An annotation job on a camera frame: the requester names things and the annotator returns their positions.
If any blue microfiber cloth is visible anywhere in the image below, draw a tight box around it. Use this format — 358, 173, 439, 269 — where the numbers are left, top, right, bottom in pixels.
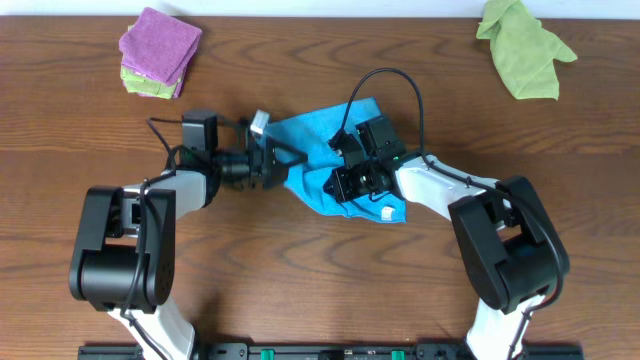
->
265, 98, 406, 224

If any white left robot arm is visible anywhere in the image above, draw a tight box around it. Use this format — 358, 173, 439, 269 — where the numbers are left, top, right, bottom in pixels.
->
69, 109, 308, 359

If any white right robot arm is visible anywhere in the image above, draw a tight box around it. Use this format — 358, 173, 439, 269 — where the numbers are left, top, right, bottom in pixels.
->
323, 116, 570, 359

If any folded purple bottom cloth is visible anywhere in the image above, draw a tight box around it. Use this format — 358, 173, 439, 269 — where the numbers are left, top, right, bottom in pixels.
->
126, 67, 186, 99

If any folded purple cloth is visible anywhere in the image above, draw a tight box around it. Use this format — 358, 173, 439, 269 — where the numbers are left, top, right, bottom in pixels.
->
119, 7, 202, 85
126, 67, 186, 99

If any folded green cloth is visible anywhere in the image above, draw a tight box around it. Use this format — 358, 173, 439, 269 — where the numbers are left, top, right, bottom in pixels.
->
119, 18, 198, 99

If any folded purple top cloth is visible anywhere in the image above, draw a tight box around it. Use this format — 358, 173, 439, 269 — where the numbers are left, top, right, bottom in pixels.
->
119, 7, 202, 85

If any crumpled green cloth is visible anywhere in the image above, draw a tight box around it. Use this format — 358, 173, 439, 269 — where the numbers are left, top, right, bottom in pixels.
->
476, 0, 578, 100

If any right black cable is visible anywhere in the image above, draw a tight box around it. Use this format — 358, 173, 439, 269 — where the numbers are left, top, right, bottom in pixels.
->
332, 67, 565, 360

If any black cable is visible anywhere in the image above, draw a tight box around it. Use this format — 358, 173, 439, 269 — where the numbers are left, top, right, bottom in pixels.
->
118, 116, 251, 360
332, 67, 565, 360

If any left black cable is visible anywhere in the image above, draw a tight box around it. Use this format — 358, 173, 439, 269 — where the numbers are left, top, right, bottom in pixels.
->
118, 116, 251, 360

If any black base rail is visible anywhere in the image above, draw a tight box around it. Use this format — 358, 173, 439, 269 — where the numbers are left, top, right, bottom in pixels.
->
77, 342, 585, 360

